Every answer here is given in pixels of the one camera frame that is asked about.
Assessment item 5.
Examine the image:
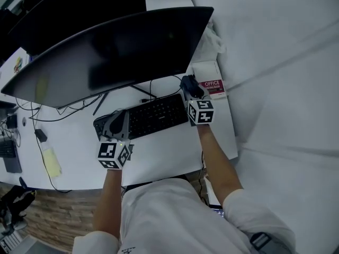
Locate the person's white shirt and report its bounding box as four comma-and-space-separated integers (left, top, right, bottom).
73, 177, 297, 254

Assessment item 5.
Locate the large black keyboard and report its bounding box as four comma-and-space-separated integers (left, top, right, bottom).
93, 93, 189, 140

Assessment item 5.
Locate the person's right forearm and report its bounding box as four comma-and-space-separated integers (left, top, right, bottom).
197, 123, 244, 208

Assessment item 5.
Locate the grey laptop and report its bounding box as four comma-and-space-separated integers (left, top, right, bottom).
0, 152, 23, 174

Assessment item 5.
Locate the dark blue cloth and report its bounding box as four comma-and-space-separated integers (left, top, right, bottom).
180, 75, 199, 90

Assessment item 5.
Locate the black office chair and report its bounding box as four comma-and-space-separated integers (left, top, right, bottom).
0, 186, 37, 232

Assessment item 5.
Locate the small black keyboard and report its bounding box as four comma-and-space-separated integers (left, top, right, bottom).
0, 139, 17, 158

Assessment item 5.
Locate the white plastic bag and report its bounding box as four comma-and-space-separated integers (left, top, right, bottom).
197, 21, 226, 63

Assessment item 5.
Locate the colourful snack packet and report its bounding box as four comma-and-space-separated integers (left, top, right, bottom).
13, 58, 24, 74

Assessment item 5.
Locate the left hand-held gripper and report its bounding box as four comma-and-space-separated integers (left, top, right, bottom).
95, 110, 135, 170

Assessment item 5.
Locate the black power adapter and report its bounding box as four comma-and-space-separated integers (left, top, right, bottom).
34, 128, 48, 143

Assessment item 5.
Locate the person's left forearm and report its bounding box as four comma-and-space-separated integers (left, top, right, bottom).
92, 168, 124, 242

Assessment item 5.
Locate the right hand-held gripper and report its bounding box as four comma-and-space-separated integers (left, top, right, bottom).
182, 85, 215, 127

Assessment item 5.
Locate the black keyboard cable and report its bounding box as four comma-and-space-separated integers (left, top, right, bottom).
139, 74, 183, 104

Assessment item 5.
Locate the red and white book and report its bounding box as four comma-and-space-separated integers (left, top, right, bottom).
191, 60, 228, 100

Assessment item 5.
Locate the yellow notepad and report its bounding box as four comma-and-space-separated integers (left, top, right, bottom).
41, 147, 64, 178

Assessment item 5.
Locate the black curved monitor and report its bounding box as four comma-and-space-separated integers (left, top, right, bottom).
0, 6, 215, 116
7, 0, 162, 57

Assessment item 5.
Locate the black mini computer box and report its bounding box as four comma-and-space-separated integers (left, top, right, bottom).
6, 114, 18, 129

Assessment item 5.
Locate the long black power cable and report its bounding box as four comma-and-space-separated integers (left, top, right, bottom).
28, 102, 72, 194

